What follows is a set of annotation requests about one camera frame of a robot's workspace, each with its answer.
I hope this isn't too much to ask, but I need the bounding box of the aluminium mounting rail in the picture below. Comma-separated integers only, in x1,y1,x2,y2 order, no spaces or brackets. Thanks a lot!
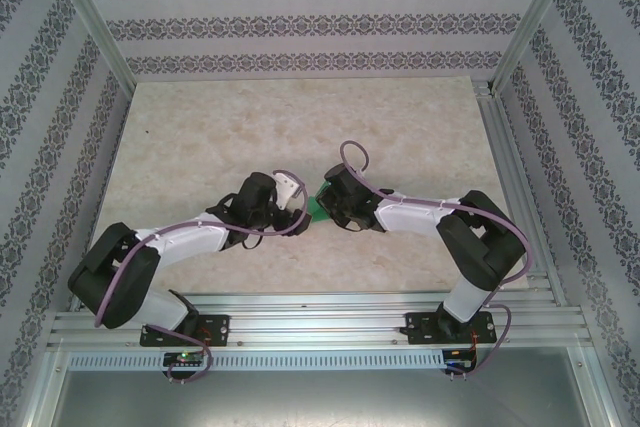
47,290,587,349

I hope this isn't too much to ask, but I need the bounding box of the slotted grey cable duct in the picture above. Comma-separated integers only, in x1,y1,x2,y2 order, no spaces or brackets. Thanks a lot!
67,349,446,371

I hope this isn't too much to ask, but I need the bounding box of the green square paper sheet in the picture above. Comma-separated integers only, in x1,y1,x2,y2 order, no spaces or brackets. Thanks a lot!
303,180,335,224

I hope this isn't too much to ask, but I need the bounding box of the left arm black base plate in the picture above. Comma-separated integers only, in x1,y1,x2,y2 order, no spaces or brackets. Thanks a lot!
141,314,231,348

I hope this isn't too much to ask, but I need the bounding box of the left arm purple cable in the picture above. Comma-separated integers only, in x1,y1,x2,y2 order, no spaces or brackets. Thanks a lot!
93,168,311,387

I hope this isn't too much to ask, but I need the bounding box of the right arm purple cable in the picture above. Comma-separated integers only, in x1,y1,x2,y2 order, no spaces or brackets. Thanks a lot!
339,140,533,382

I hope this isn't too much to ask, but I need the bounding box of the aluminium side rail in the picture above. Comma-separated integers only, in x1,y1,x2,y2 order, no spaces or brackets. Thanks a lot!
472,79,567,306

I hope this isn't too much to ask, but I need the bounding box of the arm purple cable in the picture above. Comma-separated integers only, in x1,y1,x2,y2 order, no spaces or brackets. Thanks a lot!
93,168,311,387
339,140,533,382

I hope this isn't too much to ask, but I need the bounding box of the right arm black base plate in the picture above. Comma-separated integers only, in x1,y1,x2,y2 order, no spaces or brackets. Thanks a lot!
405,310,497,346

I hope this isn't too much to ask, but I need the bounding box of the aluminium frame post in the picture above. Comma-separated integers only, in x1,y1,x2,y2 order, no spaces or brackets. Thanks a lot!
47,0,140,89
491,0,585,94

